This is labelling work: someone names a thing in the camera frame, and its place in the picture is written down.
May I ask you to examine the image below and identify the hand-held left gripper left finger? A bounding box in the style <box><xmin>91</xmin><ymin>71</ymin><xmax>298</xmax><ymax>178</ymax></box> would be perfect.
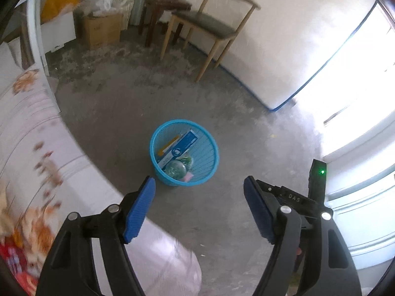
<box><xmin>37</xmin><ymin>176</ymin><xmax>156</xmax><ymax>296</ymax></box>

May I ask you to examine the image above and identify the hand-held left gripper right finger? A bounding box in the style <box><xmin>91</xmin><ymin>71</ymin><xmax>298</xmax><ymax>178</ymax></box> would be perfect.
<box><xmin>244</xmin><ymin>176</ymin><xmax>361</xmax><ymax>296</ymax></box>

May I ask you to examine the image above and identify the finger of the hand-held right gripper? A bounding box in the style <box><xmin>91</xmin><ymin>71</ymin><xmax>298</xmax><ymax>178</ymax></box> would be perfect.
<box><xmin>256</xmin><ymin>179</ymin><xmax>324</xmax><ymax>219</ymax></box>

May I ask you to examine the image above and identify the blue plastic wastebasket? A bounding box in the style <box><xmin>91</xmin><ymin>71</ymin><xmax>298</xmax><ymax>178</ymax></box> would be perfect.
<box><xmin>150</xmin><ymin>119</ymin><xmax>220</xmax><ymax>187</ymax></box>

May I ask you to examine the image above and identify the crumpled clear plastic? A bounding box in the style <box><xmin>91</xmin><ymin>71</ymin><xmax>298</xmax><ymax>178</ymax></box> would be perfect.
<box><xmin>165</xmin><ymin>160</ymin><xmax>189</xmax><ymax>179</ymax></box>

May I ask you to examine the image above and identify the yellow card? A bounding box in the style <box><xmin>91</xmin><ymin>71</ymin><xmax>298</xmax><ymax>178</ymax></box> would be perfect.
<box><xmin>157</xmin><ymin>134</ymin><xmax>181</xmax><ymax>158</ymax></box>

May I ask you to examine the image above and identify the blue white carton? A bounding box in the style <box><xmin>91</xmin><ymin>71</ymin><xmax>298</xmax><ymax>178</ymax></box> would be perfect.
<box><xmin>157</xmin><ymin>129</ymin><xmax>198</xmax><ymax>168</ymax></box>

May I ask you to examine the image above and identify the brown cardboard box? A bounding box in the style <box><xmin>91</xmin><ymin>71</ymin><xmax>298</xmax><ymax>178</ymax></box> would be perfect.
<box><xmin>81</xmin><ymin>12</ymin><xmax>124</xmax><ymax>49</ymax></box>

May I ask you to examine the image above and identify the light wooden chair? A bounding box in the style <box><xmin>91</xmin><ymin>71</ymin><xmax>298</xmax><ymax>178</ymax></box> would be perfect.
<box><xmin>160</xmin><ymin>0</ymin><xmax>261</xmax><ymax>83</ymax></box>

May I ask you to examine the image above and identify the white storage box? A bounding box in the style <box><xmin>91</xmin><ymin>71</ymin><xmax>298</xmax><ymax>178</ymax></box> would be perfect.
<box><xmin>40</xmin><ymin>12</ymin><xmax>77</xmax><ymax>54</ymax></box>

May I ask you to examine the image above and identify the dark wooden stool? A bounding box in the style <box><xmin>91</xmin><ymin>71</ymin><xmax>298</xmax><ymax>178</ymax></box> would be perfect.
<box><xmin>138</xmin><ymin>0</ymin><xmax>192</xmax><ymax>48</ymax></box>

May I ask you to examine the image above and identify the white sliding door frame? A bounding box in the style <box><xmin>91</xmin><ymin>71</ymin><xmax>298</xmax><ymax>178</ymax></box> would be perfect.
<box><xmin>321</xmin><ymin>148</ymin><xmax>395</xmax><ymax>269</ymax></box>

